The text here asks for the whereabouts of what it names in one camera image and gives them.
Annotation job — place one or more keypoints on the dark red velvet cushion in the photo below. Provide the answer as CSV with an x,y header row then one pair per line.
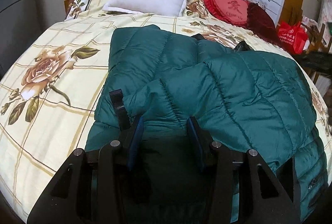
x,y
261,24

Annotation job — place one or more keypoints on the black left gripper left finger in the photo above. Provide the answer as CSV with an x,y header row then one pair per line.
x,y
86,188

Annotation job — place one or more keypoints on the floral cream bed quilt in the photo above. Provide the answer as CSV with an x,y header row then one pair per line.
x,y
50,94

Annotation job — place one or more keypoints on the dark green puffer jacket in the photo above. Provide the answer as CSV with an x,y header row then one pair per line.
x,y
245,99

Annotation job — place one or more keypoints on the wooden chair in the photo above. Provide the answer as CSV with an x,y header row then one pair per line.
x,y
316,58

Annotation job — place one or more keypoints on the grey refrigerator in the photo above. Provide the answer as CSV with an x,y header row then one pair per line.
x,y
22,22

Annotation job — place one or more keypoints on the red shopping bag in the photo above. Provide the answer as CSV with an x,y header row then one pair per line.
x,y
293,38

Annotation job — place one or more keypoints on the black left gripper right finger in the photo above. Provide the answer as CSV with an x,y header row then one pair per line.
x,y
264,196

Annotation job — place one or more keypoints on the red heart-shaped cushion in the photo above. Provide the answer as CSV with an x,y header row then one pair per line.
x,y
234,12

